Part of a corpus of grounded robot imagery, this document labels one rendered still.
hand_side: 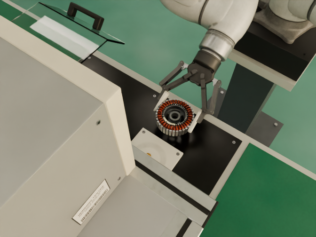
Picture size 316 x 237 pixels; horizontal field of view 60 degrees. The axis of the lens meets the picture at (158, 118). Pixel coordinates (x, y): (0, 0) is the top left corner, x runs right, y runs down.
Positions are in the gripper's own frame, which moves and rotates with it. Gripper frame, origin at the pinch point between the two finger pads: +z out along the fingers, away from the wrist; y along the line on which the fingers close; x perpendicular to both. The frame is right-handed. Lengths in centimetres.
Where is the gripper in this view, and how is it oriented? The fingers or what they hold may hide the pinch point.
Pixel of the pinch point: (175, 116)
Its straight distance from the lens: 80.6
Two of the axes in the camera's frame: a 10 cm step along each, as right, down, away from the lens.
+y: -8.2, -5.0, 3.0
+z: -5.0, 8.6, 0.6
